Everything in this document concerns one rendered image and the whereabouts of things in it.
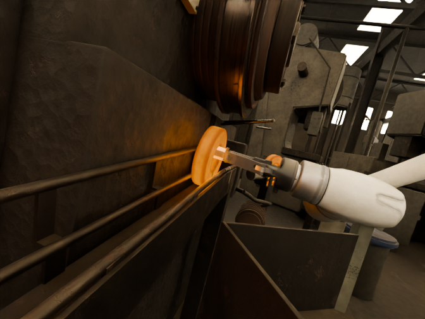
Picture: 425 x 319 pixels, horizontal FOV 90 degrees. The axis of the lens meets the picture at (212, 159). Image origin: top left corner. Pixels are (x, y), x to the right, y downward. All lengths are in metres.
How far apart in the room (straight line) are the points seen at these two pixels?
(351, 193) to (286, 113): 2.96
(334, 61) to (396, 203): 3.12
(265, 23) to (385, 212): 0.47
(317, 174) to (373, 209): 0.12
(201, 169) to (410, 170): 0.51
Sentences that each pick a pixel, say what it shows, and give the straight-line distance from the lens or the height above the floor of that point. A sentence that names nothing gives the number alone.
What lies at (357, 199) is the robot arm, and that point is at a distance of 0.50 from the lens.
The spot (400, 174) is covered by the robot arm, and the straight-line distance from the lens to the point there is 0.72.
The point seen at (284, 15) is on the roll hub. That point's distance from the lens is 0.63.
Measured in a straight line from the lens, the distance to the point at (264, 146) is 3.41.
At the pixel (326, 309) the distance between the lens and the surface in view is 0.39.
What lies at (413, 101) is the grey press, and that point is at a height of 2.00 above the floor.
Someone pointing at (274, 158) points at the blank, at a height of 0.76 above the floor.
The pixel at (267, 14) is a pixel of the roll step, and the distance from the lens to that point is 0.60.
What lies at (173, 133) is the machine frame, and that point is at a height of 0.79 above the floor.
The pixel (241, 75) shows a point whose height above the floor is 0.96.
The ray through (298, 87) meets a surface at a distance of 3.49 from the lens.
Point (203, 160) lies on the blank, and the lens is 0.46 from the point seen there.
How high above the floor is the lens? 0.80
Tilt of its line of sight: 6 degrees down
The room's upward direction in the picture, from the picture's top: 14 degrees clockwise
